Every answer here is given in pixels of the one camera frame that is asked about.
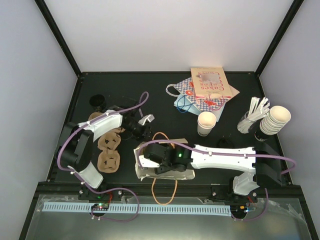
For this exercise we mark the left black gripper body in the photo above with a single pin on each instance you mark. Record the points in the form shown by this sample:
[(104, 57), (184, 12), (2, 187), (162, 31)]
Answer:
[(140, 134)]

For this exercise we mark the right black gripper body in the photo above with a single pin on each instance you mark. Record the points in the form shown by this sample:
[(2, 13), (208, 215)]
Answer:
[(168, 165)]

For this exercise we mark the kraft paper bag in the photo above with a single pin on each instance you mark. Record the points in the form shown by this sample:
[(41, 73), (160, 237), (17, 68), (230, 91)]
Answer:
[(164, 160)]

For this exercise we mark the pulp cup carrier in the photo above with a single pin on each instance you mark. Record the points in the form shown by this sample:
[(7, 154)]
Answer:
[(109, 158), (96, 117)]

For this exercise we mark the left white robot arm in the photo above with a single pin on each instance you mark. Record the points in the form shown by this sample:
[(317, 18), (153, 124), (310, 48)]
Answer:
[(89, 148)]

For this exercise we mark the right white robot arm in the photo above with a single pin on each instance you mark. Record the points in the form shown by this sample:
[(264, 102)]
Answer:
[(256, 170)]

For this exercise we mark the light blue paper bag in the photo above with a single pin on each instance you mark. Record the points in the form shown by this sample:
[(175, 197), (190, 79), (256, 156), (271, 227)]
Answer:
[(183, 105)]

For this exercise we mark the blue checkered paper bag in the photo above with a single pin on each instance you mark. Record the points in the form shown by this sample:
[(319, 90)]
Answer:
[(186, 88)]

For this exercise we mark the black lid right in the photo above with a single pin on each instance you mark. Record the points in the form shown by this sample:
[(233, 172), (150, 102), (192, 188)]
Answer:
[(225, 143)]

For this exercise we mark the small circuit board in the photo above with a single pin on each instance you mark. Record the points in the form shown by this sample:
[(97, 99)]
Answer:
[(100, 207)]

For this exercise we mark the pink cakes paper bag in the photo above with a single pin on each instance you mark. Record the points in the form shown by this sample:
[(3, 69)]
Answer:
[(211, 83)]

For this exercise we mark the clear stirrer holder cup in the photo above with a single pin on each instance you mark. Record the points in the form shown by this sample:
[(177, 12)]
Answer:
[(245, 124)]

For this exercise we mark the white stirrer packets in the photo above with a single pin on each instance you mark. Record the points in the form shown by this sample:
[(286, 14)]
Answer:
[(258, 109)]

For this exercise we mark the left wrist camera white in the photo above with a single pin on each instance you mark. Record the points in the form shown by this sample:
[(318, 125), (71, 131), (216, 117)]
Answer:
[(146, 119)]

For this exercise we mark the light blue cable duct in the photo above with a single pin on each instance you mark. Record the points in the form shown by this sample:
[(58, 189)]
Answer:
[(119, 208)]

